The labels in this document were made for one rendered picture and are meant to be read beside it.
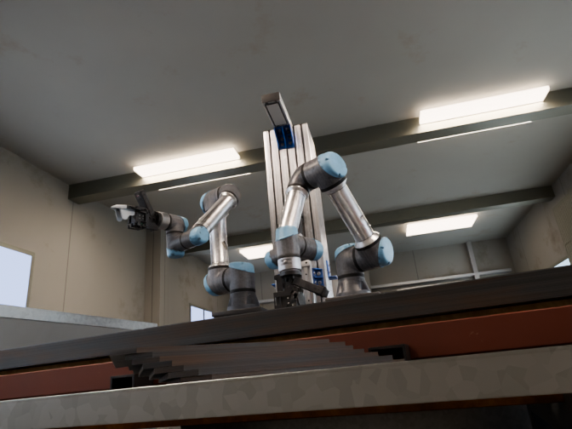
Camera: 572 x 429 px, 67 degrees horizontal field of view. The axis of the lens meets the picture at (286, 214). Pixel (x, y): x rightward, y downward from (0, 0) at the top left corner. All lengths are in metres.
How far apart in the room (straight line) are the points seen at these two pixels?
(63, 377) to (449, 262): 9.65
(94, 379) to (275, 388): 0.59
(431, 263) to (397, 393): 9.89
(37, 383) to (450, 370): 0.84
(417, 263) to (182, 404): 9.86
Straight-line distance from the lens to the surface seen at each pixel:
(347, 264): 1.88
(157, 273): 7.06
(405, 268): 10.17
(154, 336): 0.85
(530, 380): 0.36
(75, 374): 0.97
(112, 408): 0.48
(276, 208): 2.24
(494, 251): 10.50
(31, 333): 1.76
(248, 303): 1.95
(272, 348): 0.54
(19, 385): 1.08
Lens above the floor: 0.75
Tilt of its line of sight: 21 degrees up
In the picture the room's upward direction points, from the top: 5 degrees counter-clockwise
